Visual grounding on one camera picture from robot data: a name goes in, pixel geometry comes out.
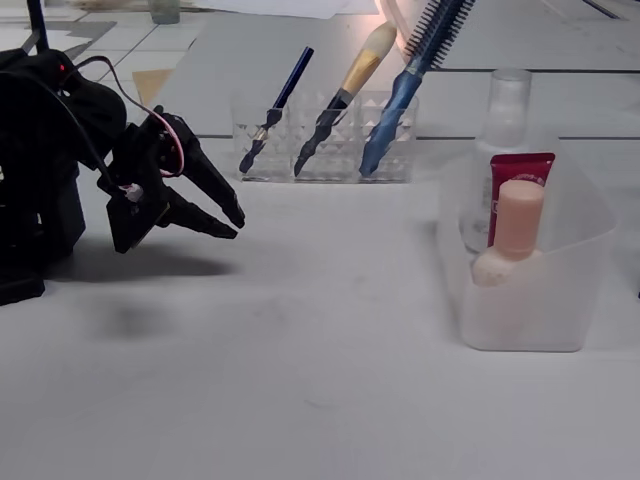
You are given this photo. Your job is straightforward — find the dark upright pole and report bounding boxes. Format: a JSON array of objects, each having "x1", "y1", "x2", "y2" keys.
[{"x1": 24, "y1": 0, "x2": 51, "y2": 54}]

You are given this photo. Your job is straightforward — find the black servo cable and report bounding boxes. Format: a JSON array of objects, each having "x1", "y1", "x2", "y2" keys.
[{"x1": 54, "y1": 84, "x2": 114, "y2": 189}]

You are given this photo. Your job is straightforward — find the gripper camera board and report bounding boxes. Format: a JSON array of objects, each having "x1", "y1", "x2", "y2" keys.
[{"x1": 105, "y1": 187, "x2": 172, "y2": 255}]

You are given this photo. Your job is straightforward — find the pink cosmetic bottle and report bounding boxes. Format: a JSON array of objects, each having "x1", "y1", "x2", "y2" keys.
[{"x1": 471, "y1": 178, "x2": 547, "y2": 289}]

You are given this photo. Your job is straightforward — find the tan cardboard piece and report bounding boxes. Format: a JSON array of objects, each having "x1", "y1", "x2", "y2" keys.
[{"x1": 132, "y1": 69, "x2": 175, "y2": 109}]

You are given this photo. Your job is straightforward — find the red white servo cable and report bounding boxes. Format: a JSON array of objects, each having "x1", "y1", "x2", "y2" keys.
[{"x1": 69, "y1": 55, "x2": 186, "y2": 177}]

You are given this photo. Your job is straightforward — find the thin dark cosmetic pencil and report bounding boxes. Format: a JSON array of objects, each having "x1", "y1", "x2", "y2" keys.
[{"x1": 238, "y1": 47, "x2": 315, "y2": 175}]

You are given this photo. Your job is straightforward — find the blue round hairbrush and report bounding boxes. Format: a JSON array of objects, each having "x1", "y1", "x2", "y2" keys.
[{"x1": 358, "y1": 0, "x2": 476, "y2": 177}]

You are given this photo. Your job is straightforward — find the frosted plastic bin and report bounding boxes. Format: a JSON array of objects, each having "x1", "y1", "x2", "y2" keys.
[{"x1": 438, "y1": 127, "x2": 621, "y2": 354}]

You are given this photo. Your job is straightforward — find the gold handled makeup brush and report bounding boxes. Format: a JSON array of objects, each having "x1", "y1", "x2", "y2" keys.
[{"x1": 293, "y1": 20, "x2": 399, "y2": 177}]

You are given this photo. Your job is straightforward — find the small glass jar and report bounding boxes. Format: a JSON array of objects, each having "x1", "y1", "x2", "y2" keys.
[{"x1": 148, "y1": 0, "x2": 181, "y2": 25}]

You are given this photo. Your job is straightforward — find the clear acrylic organizer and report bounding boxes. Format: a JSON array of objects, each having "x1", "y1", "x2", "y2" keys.
[{"x1": 232, "y1": 89, "x2": 420, "y2": 184}]

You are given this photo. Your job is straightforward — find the clear capped bottle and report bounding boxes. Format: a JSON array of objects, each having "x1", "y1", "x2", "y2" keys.
[{"x1": 458, "y1": 68, "x2": 532, "y2": 254}]

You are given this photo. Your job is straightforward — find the red cosmetic tube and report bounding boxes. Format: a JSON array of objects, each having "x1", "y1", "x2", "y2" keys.
[{"x1": 487, "y1": 152, "x2": 556, "y2": 249}]

